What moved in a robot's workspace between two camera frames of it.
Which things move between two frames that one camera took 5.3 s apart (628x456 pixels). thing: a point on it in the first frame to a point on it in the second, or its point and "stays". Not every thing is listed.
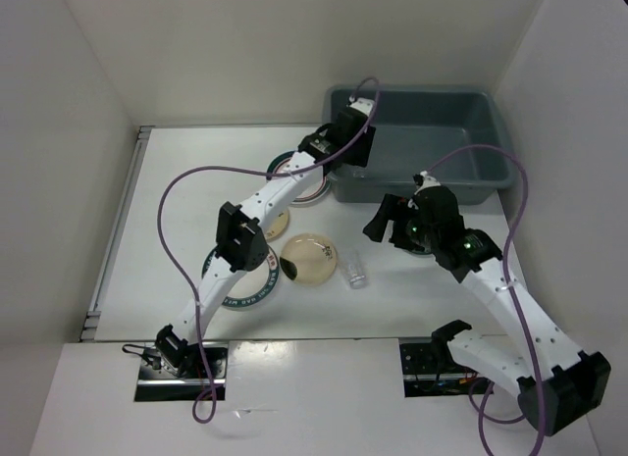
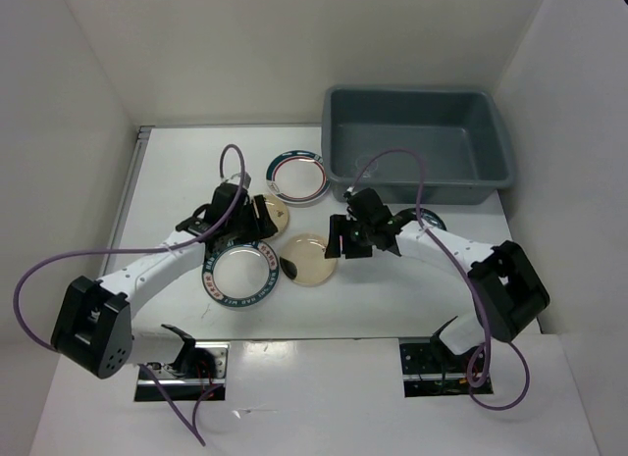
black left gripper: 360,158 to 263,227
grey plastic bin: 455,133 stays
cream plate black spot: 309,259 stays
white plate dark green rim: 250,289 stays
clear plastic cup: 355,264 to 366,168
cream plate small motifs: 279,227 stays
